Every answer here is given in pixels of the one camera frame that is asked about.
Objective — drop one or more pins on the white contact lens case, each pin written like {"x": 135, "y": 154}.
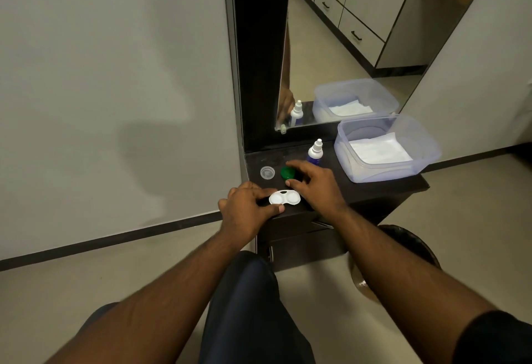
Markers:
{"x": 287, "y": 198}

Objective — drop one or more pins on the dresser mirror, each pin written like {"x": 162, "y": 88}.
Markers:
{"x": 316, "y": 64}

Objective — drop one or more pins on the green lens case cap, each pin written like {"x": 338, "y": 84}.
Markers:
{"x": 286, "y": 173}

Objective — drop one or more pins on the black dresser cabinet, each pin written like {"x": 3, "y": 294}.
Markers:
{"x": 299, "y": 251}

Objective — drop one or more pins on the person's right forearm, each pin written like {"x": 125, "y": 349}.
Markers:
{"x": 407, "y": 284}

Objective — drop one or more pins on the stack of white tissues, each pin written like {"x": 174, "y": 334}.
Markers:
{"x": 378, "y": 149}

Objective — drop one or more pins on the clear plastic container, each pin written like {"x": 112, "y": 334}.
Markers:
{"x": 374, "y": 173}

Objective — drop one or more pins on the person's right hand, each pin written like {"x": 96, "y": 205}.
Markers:
{"x": 320, "y": 189}

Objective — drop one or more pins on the dark blue trousers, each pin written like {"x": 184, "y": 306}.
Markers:
{"x": 249, "y": 314}

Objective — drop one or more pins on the person's left forearm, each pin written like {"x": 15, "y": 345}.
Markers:
{"x": 158, "y": 305}

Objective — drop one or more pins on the black shirt sleeve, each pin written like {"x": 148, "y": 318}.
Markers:
{"x": 498, "y": 343}

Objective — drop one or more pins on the trash bin with black liner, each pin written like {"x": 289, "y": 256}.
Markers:
{"x": 420, "y": 247}

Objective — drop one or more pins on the small solution dropper bottle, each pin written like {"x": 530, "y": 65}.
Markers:
{"x": 315, "y": 154}

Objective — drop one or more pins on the person's left hand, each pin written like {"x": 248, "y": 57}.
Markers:
{"x": 245, "y": 210}

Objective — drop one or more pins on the translucent lens case cap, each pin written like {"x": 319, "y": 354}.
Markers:
{"x": 267, "y": 172}

